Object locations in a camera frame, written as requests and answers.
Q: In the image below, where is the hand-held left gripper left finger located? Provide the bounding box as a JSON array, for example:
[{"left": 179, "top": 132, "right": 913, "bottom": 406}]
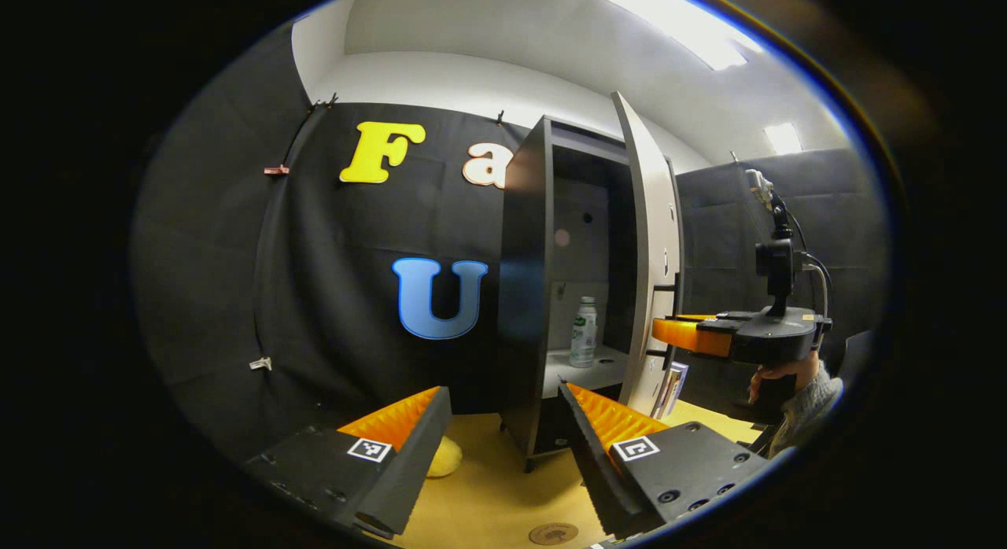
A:
[{"left": 244, "top": 385, "right": 453, "bottom": 540}]

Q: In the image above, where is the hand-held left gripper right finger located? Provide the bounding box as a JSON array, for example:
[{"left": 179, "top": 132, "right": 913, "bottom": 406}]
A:
[{"left": 557, "top": 380, "right": 772, "bottom": 540}]

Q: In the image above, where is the beige cabinet door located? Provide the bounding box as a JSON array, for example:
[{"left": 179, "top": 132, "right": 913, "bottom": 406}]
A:
[{"left": 612, "top": 91, "right": 684, "bottom": 416}]

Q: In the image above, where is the round wooden coaster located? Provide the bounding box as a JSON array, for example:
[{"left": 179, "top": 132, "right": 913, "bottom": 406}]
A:
[{"left": 529, "top": 522, "right": 579, "bottom": 546}]

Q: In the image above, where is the white plastic bottle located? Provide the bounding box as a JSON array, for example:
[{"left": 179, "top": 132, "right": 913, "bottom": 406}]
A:
[{"left": 569, "top": 296, "right": 599, "bottom": 369}]

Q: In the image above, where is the dark grey cabinet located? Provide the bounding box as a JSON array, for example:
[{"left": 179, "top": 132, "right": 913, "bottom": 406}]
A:
[{"left": 496, "top": 112, "right": 685, "bottom": 473}]

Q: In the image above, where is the yellow round object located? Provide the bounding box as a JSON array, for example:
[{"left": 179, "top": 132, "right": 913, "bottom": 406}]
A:
[{"left": 427, "top": 437, "right": 463, "bottom": 479}]

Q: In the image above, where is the small ceiling light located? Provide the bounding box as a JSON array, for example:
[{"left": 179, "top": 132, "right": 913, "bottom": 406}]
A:
[{"left": 765, "top": 123, "right": 803, "bottom": 155}]

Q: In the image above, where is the black backdrop cloth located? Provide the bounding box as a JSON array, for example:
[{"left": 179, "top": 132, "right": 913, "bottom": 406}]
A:
[{"left": 130, "top": 22, "right": 890, "bottom": 463}]

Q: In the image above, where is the long ceiling light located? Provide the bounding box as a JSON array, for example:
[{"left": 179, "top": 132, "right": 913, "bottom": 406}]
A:
[{"left": 598, "top": 0, "right": 768, "bottom": 70}]

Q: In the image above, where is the black door handle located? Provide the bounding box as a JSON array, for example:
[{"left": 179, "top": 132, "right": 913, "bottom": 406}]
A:
[{"left": 649, "top": 274, "right": 684, "bottom": 369}]

